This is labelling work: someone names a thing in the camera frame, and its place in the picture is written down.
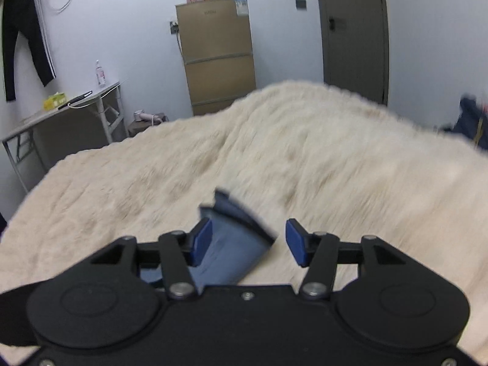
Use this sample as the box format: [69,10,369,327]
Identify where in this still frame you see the black pants with white stripes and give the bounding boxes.
[2,0,57,102]

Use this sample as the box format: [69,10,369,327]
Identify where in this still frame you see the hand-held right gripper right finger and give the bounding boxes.
[285,217,408,300]

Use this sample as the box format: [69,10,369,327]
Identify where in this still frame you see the dark blue bag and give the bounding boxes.
[442,95,488,147]

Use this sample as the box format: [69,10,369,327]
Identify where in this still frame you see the white fluffy blanket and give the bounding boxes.
[0,80,488,366]

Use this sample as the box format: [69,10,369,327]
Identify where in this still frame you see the grey folding desk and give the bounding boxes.
[2,81,128,193]

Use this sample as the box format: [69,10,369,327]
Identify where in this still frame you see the black phone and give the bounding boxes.
[57,91,93,109]

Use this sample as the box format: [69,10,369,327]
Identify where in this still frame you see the grey door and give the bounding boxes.
[314,0,390,105]

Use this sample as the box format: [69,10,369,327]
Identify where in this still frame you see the black garment with grey-blue patches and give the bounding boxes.
[0,188,279,348]

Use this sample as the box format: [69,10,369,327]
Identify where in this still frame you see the brown bedside table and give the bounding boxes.
[127,120,170,138]

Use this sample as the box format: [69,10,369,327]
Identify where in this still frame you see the pink hair dryer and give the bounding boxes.
[133,110,168,126]

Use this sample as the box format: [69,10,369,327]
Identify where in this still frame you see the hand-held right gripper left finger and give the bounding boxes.
[90,217,214,300]

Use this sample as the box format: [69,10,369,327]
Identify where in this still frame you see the yellow tissue box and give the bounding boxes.
[43,92,67,110]

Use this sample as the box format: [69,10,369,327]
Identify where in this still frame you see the gold two-door fridge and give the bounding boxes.
[174,0,257,116]

